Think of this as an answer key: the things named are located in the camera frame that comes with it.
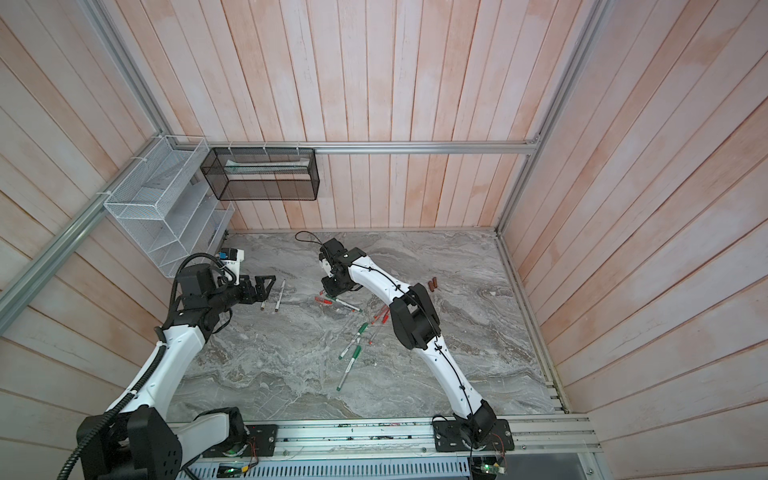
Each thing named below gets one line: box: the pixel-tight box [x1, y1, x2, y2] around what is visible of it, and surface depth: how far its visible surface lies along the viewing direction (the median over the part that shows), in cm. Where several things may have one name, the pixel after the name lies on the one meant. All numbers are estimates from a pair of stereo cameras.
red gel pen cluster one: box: [371, 305, 390, 325], surface depth 98 cm
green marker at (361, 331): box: [338, 322, 369, 360], surface depth 92 cm
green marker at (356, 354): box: [336, 345, 362, 392], surface depth 88 cm
